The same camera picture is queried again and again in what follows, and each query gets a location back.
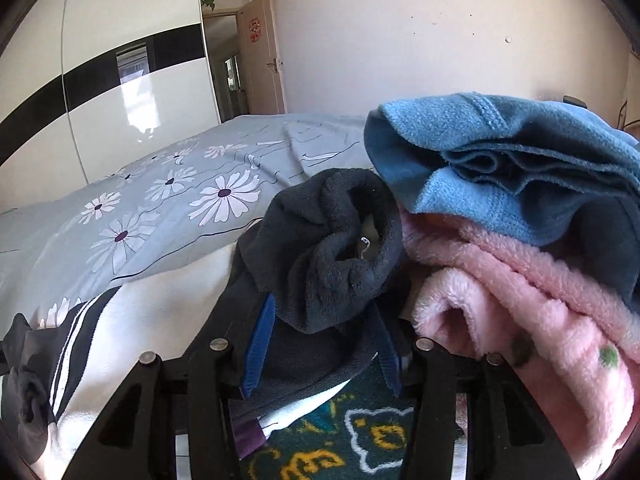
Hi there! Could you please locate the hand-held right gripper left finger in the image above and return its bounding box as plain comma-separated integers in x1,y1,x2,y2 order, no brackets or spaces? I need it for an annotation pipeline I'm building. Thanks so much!
62,292,278,480

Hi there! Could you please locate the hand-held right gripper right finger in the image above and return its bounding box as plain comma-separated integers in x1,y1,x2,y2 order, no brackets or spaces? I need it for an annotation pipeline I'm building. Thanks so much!
370,305,581,480

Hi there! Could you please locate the black and white fleece jacket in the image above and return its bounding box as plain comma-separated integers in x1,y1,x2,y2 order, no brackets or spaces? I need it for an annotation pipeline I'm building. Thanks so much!
0,169,416,466

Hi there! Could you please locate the purple cloth tag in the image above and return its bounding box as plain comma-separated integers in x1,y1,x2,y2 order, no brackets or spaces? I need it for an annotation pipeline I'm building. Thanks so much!
232,415,268,458

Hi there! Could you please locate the teal floral blanket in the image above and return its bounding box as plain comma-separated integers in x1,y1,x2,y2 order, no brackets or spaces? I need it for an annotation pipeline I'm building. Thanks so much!
235,355,426,480

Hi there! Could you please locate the pink fleece garment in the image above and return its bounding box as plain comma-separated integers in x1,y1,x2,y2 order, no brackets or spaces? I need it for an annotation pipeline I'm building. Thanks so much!
402,212,640,480

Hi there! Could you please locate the grey-blue daisy print duvet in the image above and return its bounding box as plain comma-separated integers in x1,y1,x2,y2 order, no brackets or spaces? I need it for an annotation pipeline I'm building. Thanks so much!
0,114,381,331

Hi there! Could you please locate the blue fleece garment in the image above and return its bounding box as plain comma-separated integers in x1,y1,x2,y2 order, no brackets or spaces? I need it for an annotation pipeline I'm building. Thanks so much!
364,92,640,248

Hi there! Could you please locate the beige room door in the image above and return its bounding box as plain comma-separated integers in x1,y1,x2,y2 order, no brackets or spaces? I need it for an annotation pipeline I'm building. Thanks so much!
237,0,287,115

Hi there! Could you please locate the white wardrobe with black stripe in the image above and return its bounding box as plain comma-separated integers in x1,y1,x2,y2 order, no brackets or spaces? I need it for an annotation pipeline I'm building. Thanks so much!
0,0,223,201

